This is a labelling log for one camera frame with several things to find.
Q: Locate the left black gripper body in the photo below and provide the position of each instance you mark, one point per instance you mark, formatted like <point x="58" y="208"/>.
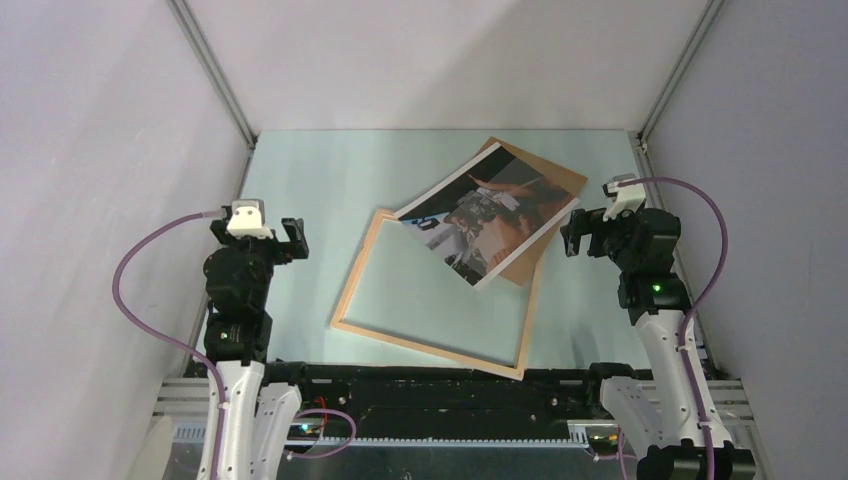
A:
<point x="266" y="251"/>

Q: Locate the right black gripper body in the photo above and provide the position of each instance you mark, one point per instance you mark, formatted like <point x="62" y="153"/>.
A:
<point x="608" y="238"/>

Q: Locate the brown backing board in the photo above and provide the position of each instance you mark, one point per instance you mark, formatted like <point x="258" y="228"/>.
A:
<point x="521" y="270"/>

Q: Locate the printed photo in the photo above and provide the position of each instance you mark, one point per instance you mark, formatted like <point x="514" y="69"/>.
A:
<point x="481" y="217"/>

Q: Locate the wooden picture frame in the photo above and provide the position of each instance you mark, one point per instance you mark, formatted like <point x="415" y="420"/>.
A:
<point x="400" y="294"/>

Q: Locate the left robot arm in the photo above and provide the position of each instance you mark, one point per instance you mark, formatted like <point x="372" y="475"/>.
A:
<point x="249" y="418"/>

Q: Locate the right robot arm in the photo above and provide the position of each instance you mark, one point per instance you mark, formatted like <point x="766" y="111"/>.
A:
<point x="682" y="436"/>

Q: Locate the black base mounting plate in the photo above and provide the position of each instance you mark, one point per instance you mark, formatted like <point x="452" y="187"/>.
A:
<point x="454" y="403"/>

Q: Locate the left corner aluminium profile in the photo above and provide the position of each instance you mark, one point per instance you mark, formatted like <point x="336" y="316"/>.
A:
<point x="203" y="51"/>

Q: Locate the corner aluminium profile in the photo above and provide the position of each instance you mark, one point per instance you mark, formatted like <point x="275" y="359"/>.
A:
<point x="203" y="51"/>
<point x="692" y="46"/>

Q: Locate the right corner aluminium profile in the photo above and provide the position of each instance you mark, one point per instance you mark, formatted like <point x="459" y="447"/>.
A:
<point x="692" y="46"/>

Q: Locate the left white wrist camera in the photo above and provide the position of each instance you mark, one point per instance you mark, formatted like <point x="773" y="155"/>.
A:
<point x="249" y="218"/>

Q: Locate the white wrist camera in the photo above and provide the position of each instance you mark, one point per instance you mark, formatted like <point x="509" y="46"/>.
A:
<point x="249" y="218"/>
<point x="625" y="193"/>

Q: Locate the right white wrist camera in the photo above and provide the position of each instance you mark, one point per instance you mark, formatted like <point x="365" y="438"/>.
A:
<point x="625" y="193"/>

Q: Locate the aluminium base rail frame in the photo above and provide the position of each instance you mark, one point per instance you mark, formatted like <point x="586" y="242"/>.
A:
<point x="184" y="400"/>

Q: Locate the grey slotted cable duct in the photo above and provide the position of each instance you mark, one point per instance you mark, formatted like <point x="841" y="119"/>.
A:
<point x="194" y="432"/>

